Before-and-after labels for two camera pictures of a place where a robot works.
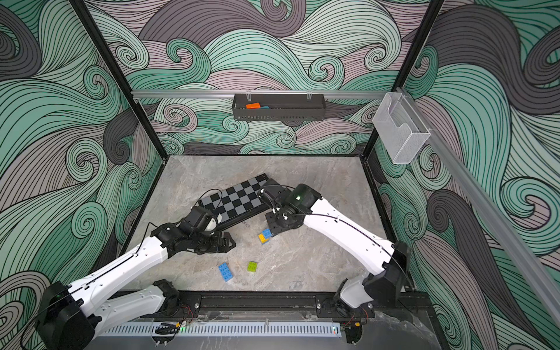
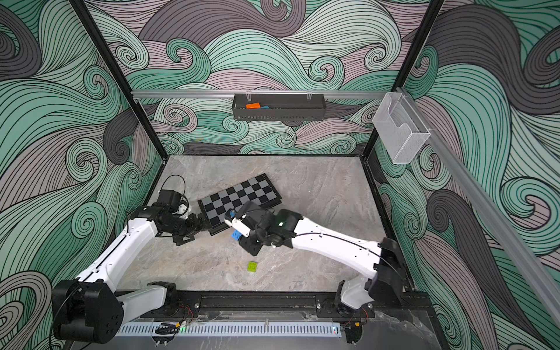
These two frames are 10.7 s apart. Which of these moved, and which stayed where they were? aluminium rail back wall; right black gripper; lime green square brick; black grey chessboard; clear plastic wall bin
Moved: right black gripper
Stayed: lime green square brick; black grey chessboard; aluminium rail back wall; clear plastic wall bin
